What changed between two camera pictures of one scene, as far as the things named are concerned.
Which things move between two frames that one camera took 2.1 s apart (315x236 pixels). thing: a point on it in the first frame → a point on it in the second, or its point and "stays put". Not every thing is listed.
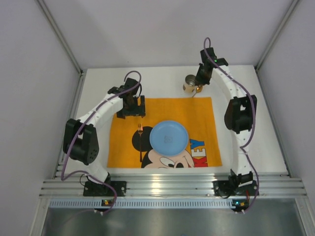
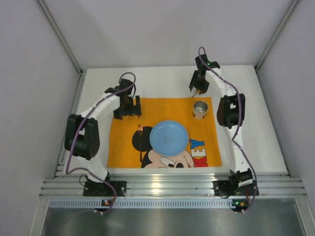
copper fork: (140, 130) stays put
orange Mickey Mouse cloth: (129, 145) stays put
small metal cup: (190, 84) → (200, 108)
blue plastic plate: (169, 138) stays put
